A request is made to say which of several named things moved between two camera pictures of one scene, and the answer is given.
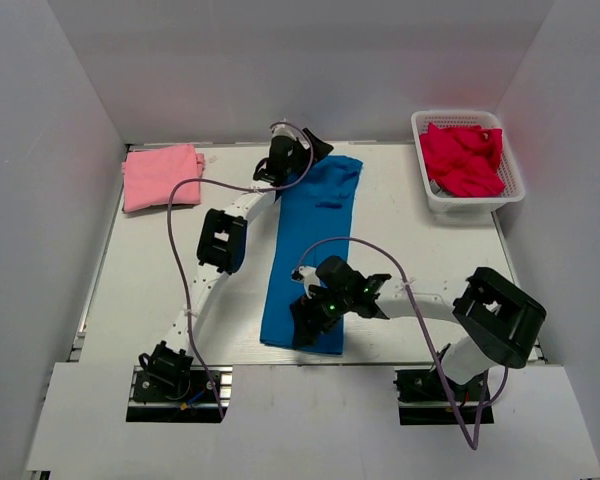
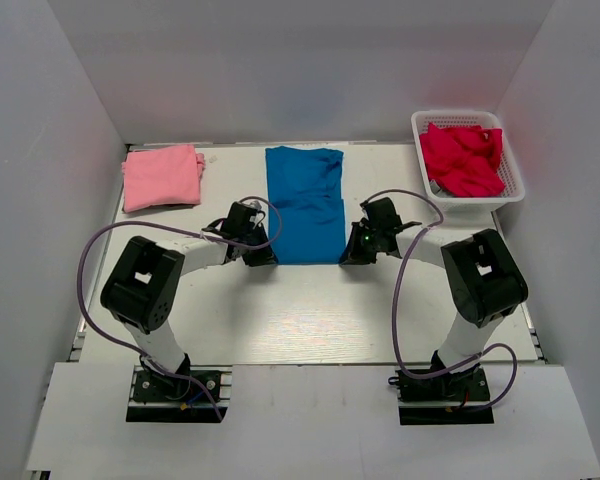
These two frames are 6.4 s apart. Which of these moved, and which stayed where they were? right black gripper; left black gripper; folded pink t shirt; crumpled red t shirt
Moved: left black gripper; right black gripper
Stayed: crumpled red t shirt; folded pink t shirt
